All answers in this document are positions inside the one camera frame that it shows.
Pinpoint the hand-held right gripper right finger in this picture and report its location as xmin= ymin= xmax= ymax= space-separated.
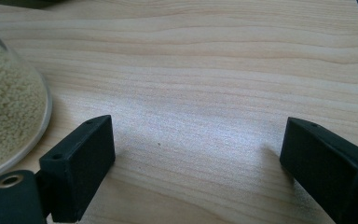
xmin=280 ymin=117 xmax=358 ymax=224

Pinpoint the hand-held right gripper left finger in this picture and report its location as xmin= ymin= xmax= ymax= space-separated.
xmin=39 ymin=114 xmax=117 ymax=223

